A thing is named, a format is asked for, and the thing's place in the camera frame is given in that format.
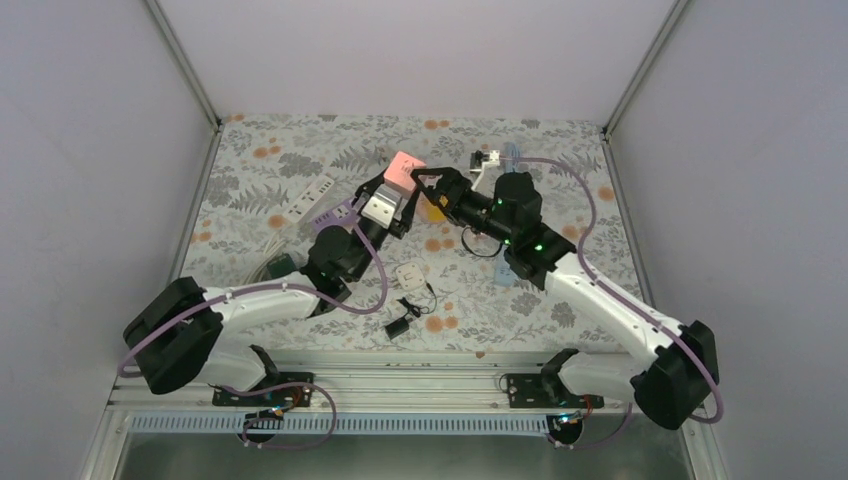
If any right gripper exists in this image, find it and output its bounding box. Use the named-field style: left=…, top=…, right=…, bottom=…
left=412, top=167, right=516, bottom=246

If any pink cube socket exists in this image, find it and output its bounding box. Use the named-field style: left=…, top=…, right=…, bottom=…
left=383, top=151, right=427, bottom=198

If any yellow cube socket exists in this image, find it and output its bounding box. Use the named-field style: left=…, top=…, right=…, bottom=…
left=423, top=202, right=446, bottom=224

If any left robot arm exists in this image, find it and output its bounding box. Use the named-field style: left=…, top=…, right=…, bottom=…
left=118, top=175, right=420, bottom=405

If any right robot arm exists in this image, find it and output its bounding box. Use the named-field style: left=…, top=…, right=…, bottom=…
left=411, top=167, right=719, bottom=430

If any purple power strip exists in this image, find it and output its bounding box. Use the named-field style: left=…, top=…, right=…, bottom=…
left=311, top=199, right=358, bottom=233

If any floral table mat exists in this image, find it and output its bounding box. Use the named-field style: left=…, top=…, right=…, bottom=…
left=182, top=114, right=640, bottom=353

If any white power strip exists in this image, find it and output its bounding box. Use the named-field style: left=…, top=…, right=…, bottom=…
left=283, top=174, right=335, bottom=224

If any white cube adapter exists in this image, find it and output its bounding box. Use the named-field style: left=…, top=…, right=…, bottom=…
left=395, top=262, right=426, bottom=292

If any blue power strip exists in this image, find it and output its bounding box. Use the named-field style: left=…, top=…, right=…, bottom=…
left=493, top=254, right=516, bottom=287

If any dark green cube socket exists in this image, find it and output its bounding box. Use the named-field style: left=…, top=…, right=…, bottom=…
left=265, top=253, right=297, bottom=279

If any black power adapter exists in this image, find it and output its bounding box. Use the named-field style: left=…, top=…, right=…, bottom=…
left=384, top=282, right=438, bottom=340

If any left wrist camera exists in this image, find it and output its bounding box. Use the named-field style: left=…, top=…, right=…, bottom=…
left=360, top=184, right=403, bottom=229

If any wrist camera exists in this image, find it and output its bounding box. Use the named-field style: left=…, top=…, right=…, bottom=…
left=360, top=184, right=403, bottom=229
left=469, top=150, right=502, bottom=191

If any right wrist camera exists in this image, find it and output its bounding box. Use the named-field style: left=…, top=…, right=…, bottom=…
left=469, top=150, right=502, bottom=191

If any white strip cable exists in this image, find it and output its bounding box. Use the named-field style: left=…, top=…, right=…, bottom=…
left=248, top=235, right=280, bottom=283

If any aluminium rail base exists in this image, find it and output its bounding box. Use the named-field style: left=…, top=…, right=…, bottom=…
left=105, top=351, right=707, bottom=439

